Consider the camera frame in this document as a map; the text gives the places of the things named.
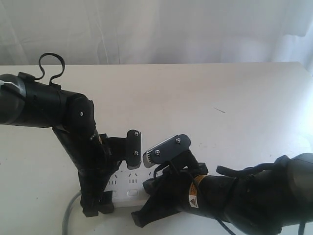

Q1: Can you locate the white sheer curtain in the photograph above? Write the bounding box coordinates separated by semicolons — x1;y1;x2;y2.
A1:
0;0;313;71

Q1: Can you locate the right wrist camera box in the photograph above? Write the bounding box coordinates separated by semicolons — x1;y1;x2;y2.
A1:
142;134;191;168

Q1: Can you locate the white five-outlet power strip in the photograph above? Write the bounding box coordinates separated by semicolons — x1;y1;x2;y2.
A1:
105;167;155;208

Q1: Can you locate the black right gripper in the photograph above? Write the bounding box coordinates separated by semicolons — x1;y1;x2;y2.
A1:
131;150;208;222

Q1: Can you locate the grey power cable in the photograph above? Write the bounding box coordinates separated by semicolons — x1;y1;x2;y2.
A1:
61;192;82;235

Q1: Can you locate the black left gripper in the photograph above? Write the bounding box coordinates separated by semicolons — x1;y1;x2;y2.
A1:
78;133;127;217

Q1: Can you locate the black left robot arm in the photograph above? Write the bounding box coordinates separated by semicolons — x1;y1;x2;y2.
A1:
0;74;126;217

